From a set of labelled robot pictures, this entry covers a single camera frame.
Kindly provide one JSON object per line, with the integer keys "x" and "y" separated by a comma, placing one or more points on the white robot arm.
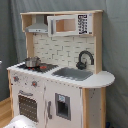
{"x": 20, "y": 121}

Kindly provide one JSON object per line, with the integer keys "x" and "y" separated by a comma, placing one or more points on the wooden toy kitchen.
{"x": 87, "y": 97}

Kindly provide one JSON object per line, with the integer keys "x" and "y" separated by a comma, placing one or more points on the black toy faucet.
{"x": 82, "y": 64}

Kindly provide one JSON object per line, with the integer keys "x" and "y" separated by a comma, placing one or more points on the grey toy sink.
{"x": 73, "y": 74}

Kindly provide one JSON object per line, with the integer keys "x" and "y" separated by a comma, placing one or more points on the black toy stovetop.
{"x": 43, "y": 67}

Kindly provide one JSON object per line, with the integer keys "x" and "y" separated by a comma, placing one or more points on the small metal pot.
{"x": 32, "y": 61}

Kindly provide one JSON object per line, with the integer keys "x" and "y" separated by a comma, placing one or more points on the red right stove knob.
{"x": 34, "y": 83}

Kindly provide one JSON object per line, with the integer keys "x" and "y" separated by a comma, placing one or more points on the red stove knob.
{"x": 34, "y": 83}
{"x": 15, "y": 78}

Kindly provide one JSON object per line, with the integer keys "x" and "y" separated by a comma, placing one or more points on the grey ice dispenser panel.
{"x": 63, "y": 109}

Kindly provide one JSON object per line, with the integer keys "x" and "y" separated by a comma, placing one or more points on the white toy microwave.
{"x": 68, "y": 25}

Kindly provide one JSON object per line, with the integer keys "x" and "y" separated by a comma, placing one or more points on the grey range hood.
{"x": 38, "y": 25}

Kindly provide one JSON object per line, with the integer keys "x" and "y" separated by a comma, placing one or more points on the toy oven door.
{"x": 27, "y": 105}

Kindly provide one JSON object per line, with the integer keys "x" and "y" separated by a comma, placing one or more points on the red left stove knob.
{"x": 15, "y": 78}

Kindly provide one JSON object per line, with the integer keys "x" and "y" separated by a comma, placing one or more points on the grey cupboard door handle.
{"x": 49, "y": 110}

